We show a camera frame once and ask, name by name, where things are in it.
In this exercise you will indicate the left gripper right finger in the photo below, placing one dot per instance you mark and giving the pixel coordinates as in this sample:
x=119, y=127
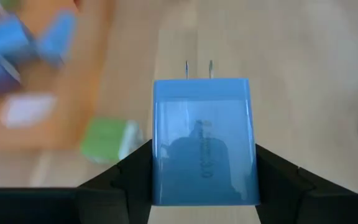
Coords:
x=287, y=193

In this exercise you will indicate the translucent orange bin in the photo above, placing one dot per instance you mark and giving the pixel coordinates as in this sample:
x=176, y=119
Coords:
x=82, y=77

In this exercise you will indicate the blue wall charger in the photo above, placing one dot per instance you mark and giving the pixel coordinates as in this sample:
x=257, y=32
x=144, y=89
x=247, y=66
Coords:
x=2, y=40
x=204, y=140
x=57, y=37

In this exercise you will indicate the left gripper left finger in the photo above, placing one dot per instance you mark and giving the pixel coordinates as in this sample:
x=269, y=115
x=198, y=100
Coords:
x=126, y=189

